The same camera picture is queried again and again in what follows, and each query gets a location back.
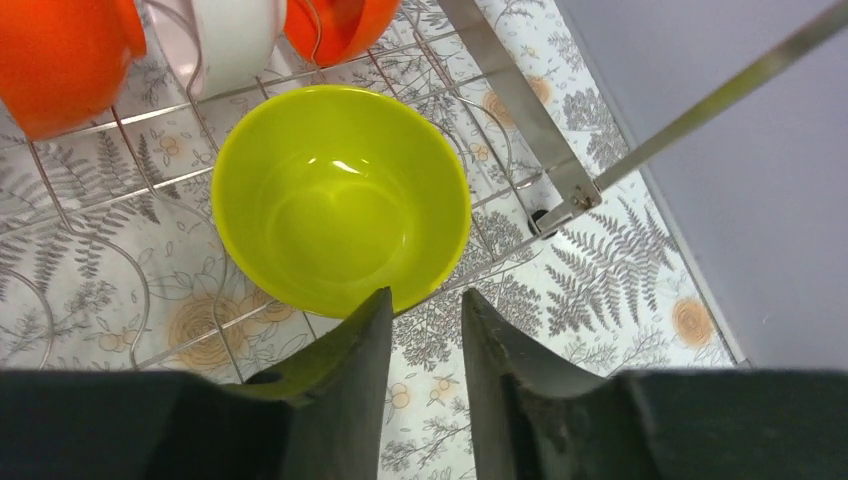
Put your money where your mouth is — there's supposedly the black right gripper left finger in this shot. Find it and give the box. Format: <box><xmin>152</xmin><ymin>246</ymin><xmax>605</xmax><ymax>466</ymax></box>
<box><xmin>1</xmin><ymin>287</ymin><xmax>393</xmax><ymax>479</ymax></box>

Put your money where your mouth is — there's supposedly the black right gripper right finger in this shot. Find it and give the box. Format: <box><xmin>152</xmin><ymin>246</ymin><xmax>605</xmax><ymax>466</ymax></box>
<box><xmin>461</xmin><ymin>289</ymin><xmax>847</xmax><ymax>479</ymax></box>

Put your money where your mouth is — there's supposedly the lime green bowl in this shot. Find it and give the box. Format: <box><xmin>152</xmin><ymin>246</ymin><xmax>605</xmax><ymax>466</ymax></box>
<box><xmin>210</xmin><ymin>85</ymin><xmax>472</xmax><ymax>318</ymax></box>

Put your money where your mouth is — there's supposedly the stainless steel dish rack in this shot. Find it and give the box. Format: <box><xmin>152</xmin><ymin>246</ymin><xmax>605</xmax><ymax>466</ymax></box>
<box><xmin>0</xmin><ymin>0</ymin><xmax>848</xmax><ymax>372</ymax></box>

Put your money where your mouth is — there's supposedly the white pink bowl in rack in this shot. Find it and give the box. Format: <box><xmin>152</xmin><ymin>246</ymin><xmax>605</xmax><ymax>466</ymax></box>
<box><xmin>146</xmin><ymin>0</ymin><xmax>287</xmax><ymax>100</ymax></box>

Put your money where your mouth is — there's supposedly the floral table mat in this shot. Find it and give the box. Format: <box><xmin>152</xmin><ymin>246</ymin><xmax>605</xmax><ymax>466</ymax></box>
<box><xmin>1</xmin><ymin>1</ymin><xmax>733</xmax><ymax>479</ymax></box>

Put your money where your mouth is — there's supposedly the orange bowl lower rear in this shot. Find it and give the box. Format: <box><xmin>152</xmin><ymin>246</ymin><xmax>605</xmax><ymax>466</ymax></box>
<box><xmin>284</xmin><ymin>0</ymin><xmax>401</xmax><ymax>67</ymax></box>

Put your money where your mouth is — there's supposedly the orange bowl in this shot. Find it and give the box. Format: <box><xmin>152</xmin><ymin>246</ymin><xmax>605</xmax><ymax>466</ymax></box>
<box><xmin>284</xmin><ymin>0</ymin><xmax>401</xmax><ymax>67</ymax></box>
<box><xmin>1</xmin><ymin>0</ymin><xmax>147</xmax><ymax>140</ymax></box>

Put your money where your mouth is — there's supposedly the orange bowl lower front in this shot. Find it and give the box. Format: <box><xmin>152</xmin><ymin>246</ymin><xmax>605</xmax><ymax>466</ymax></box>
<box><xmin>1</xmin><ymin>0</ymin><xmax>147</xmax><ymax>140</ymax></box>

